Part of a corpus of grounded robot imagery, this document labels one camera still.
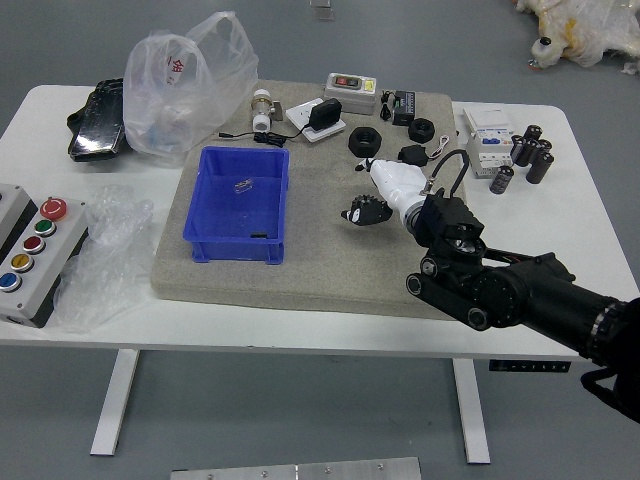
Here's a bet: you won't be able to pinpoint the white wall socket plate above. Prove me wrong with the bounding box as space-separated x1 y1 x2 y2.
285 98 347 144

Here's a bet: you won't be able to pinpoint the brass valve white pipe ends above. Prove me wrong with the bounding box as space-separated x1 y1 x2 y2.
249 89 284 134

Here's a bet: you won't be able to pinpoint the grey control box coloured buttons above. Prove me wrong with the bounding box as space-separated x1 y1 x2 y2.
0 183 90 329

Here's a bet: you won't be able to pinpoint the blue plastic box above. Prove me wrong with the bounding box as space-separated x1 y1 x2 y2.
182 145 292 265

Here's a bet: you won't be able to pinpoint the white table leg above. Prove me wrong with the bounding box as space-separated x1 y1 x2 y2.
452 357 492 465
89 348 140 456

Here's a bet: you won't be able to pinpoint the large black gear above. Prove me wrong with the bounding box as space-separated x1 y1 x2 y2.
351 193 390 224

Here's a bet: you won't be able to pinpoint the black module with red-white wire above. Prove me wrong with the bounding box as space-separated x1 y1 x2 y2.
397 134 451 168

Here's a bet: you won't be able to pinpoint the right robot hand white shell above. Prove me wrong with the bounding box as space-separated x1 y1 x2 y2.
341 157 428 226

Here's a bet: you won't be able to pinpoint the grey-brown foam mat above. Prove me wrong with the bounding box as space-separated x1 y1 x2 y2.
150 79 469 321

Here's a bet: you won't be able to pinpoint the black table control panel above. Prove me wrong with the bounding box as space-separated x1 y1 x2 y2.
488 358 572 374

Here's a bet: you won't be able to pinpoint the grey metal plate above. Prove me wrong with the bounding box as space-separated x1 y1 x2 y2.
169 456 422 480

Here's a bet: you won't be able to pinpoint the black terminal module with cable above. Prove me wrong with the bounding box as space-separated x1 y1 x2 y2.
378 88 420 126

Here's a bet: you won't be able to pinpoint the grey switch box two buttons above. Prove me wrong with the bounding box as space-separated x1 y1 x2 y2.
323 72 377 116

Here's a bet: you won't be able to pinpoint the big black hex nut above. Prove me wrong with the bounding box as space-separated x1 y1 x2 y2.
347 126 383 156

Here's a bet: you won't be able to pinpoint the black power adapter with cord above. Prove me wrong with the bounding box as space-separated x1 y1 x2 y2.
217 97 344 149

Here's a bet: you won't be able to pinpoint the large clear plastic bag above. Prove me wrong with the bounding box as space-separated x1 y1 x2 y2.
122 9 260 166

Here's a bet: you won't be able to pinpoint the crumpled clear plastic wrap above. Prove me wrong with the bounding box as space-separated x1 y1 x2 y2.
52 183 156 335

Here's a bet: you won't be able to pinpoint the small black hex nut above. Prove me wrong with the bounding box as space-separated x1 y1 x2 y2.
407 117 435 142

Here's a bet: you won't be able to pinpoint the white circuit breaker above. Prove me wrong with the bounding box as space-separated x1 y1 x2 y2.
460 105 516 180

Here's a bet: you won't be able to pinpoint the small clear floor piece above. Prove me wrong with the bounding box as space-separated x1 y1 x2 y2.
308 0 337 22

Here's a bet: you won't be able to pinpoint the plush toy in plastic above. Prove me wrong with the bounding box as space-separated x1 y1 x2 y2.
514 0 640 76

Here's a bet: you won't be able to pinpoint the black plastic tray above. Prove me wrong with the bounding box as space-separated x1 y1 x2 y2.
67 77 126 164

